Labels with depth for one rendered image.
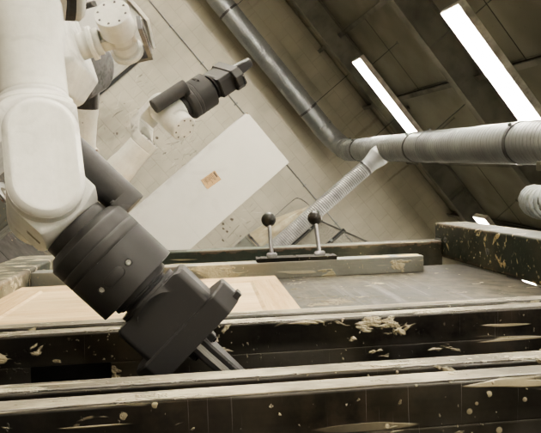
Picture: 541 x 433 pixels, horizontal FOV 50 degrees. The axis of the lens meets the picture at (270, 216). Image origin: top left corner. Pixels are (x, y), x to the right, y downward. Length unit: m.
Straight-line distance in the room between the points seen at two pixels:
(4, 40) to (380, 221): 9.69
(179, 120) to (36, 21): 0.80
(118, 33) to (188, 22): 8.63
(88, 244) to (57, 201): 0.05
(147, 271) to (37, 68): 0.22
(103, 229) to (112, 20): 0.66
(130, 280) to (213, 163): 4.62
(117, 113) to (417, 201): 5.24
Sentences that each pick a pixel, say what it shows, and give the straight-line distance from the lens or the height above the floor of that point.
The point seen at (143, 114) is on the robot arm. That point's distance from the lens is 1.45.
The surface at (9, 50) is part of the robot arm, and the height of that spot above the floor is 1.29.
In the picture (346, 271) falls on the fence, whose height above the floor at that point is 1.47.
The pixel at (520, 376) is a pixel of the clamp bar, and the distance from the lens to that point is 0.51.
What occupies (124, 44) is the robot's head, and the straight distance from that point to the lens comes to 1.17.
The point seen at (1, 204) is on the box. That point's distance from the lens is 1.66.
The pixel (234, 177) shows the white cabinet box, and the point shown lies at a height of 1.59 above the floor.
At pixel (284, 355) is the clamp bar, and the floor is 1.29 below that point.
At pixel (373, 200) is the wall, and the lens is 10.10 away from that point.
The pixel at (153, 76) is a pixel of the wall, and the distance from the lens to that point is 9.62.
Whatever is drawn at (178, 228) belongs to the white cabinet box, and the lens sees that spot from 5.16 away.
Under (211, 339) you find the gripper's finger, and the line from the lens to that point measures 0.58.
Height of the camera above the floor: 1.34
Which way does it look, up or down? 3 degrees up
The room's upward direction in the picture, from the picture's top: 49 degrees clockwise
